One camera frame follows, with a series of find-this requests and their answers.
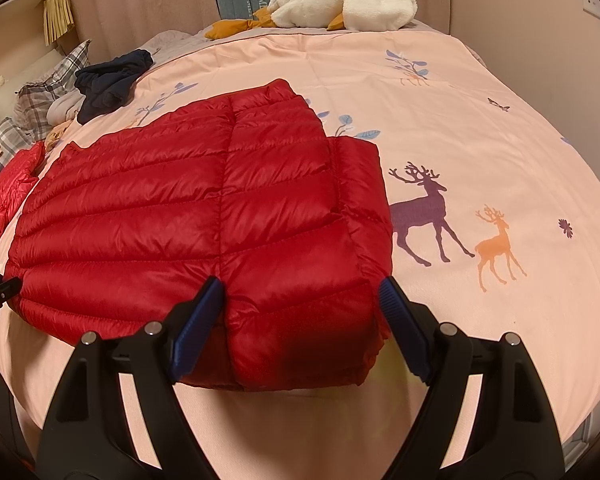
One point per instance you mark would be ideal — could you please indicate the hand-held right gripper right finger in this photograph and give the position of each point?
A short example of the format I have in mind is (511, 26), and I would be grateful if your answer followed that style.
(402, 320)

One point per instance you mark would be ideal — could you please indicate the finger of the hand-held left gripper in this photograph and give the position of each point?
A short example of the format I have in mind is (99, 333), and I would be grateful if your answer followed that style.
(0, 295)

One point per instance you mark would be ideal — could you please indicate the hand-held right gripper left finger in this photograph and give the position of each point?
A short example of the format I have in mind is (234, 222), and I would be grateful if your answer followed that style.
(200, 320)

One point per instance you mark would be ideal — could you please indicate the red down jacket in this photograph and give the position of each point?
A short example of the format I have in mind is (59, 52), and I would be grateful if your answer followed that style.
(180, 220)

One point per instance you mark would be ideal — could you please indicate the salmon red puffer jacket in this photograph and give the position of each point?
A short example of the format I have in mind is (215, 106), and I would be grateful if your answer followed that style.
(5, 190)

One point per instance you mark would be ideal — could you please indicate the peach garment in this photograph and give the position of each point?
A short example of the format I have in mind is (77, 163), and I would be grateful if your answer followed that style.
(59, 135)

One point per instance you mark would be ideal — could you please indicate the plaid grey shirt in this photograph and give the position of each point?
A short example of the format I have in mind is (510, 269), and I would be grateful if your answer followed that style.
(35, 100)

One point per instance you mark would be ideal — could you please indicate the light grey garment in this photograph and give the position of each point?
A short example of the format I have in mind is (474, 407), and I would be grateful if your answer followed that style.
(65, 107)

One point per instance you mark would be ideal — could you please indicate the pink deer printed bed cover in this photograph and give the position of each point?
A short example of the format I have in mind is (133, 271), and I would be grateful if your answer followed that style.
(480, 135)

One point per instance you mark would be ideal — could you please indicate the navy blue garment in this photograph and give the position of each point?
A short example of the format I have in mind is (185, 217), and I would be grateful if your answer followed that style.
(110, 85)

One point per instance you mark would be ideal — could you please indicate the white shelf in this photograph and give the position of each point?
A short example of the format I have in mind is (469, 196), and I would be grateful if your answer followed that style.
(25, 15)

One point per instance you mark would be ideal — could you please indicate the beige hanging tassel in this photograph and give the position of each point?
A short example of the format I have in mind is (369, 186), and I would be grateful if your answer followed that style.
(57, 15)

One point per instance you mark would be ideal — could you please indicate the white plush goose toy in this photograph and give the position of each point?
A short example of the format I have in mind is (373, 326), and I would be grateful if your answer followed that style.
(360, 0)

